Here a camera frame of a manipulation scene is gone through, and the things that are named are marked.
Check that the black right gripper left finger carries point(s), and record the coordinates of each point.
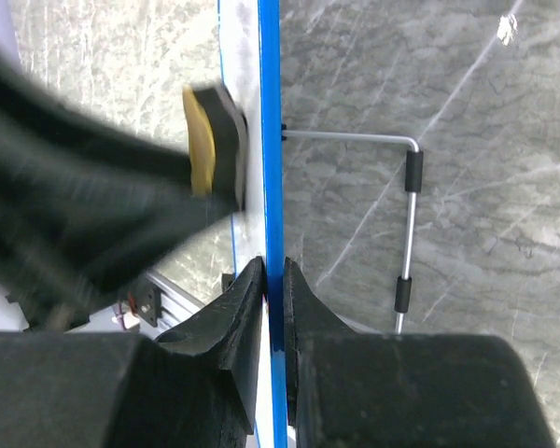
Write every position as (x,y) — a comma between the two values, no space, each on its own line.
(195,386)

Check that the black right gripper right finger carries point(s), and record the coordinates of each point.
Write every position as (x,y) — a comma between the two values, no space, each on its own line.
(360,389)

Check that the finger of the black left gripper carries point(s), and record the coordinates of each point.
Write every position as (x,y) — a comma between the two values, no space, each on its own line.
(85,209)

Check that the yellow bone shaped eraser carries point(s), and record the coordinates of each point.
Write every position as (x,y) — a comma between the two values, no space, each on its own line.
(218,142)

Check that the blue framed whiteboard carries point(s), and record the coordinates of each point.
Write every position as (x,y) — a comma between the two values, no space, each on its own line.
(249,44)

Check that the aluminium front rail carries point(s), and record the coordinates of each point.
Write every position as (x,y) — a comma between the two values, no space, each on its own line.
(177,305)

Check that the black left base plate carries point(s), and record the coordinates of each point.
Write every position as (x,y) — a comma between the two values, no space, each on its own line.
(144,298)

